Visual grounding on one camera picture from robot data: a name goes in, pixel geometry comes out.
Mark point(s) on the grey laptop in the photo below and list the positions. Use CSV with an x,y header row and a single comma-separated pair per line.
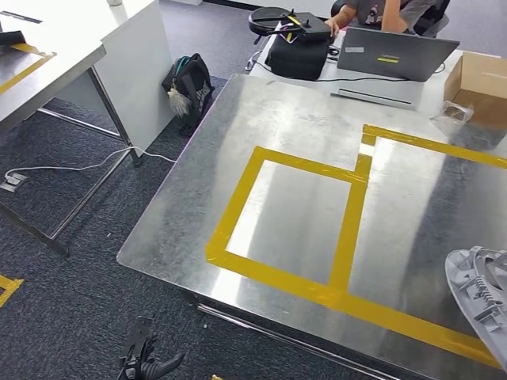
x,y
396,52

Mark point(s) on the stainless steel workbench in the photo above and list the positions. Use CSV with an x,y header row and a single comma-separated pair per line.
x,y
277,120

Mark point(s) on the clear plastic wrapper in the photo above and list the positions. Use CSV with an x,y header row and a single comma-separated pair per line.
x,y
451,118

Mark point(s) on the black flat strip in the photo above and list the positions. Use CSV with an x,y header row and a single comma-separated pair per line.
x,y
20,17

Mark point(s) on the stainless steel table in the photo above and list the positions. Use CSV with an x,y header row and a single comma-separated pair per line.
x,y
47,68

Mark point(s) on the grey floor socket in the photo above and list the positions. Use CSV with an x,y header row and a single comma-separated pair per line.
x,y
13,182

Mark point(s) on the yellow tape double rectangle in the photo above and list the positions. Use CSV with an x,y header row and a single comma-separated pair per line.
x,y
316,295

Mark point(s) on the yellow tape rectangle outline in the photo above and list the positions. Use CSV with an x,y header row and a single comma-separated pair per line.
x,y
23,73
10,287

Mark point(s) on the white panel board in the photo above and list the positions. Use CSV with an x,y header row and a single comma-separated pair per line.
x,y
134,68

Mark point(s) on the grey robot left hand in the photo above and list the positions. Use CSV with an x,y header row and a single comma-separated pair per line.
x,y
138,362

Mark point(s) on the grey plastic wheel cover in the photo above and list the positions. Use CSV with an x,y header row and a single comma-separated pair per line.
x,y
479,293

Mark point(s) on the small black box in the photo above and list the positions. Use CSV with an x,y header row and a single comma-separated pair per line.
x,y
11,38

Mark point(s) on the black backpack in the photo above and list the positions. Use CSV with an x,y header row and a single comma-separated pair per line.
x,y
190,84

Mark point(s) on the person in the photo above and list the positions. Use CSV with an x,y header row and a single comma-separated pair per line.
x,y
419,10

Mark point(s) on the black round stool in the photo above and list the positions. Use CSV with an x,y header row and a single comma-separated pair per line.
x,y
265,21

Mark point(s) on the black fabric bag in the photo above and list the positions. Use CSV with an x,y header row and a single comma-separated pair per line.
x,y
297,60

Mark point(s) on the brown cardboard box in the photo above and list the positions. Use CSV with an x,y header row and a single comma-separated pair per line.
x,y
479,89

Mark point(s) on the person's right hand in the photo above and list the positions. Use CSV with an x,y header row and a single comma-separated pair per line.
x,y
332,27

